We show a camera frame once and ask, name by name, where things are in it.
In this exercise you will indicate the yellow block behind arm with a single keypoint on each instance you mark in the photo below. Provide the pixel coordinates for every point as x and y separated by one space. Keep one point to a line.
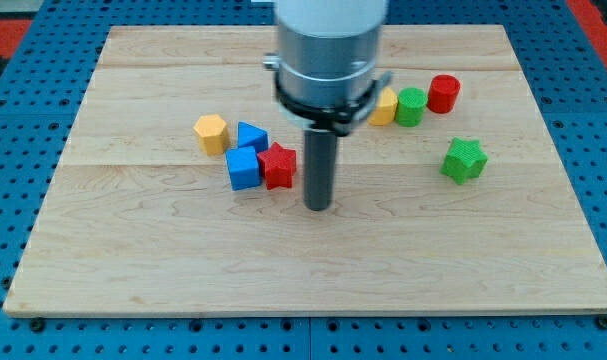
386 107

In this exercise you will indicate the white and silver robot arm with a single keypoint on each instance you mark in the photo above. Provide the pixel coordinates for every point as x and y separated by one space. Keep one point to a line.
325 62

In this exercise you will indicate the red star block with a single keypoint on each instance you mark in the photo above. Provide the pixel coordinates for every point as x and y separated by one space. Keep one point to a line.
278 165

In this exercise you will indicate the blue triangle block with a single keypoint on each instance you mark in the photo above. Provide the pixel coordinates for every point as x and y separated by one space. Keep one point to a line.
249 135

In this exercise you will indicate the yellow hexagon block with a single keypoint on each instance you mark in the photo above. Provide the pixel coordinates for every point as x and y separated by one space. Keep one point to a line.
212 134

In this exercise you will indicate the light wooden board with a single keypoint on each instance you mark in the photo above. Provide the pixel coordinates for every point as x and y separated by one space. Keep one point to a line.
138 222

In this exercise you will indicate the green star block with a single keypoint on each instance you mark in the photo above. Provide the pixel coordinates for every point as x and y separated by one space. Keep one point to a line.
464 160

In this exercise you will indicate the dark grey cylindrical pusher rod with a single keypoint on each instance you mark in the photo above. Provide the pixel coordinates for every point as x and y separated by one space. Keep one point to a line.
320 150

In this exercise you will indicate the blue cube block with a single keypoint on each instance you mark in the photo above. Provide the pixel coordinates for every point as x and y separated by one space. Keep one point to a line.
243 168

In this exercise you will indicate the green cylinder block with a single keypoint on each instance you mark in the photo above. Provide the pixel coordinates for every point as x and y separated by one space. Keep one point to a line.
411 105

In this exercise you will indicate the red cylinder block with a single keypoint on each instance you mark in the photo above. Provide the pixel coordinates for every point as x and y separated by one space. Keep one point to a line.
443 93

